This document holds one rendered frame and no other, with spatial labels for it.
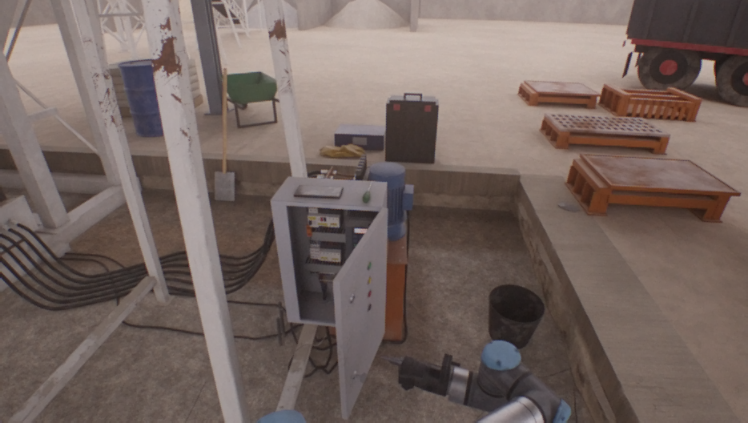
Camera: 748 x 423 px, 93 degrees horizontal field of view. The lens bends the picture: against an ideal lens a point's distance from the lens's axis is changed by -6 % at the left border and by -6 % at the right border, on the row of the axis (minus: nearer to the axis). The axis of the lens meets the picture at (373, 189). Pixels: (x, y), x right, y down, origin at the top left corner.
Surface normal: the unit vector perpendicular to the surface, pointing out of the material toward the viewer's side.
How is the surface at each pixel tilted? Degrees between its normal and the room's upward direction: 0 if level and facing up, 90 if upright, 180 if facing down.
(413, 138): 90
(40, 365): 0
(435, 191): 90
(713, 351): 0
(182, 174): 81
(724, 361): 0
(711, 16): 90
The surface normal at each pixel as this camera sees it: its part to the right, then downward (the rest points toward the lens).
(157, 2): -0.11, 0.30
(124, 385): 0.00, -0.89
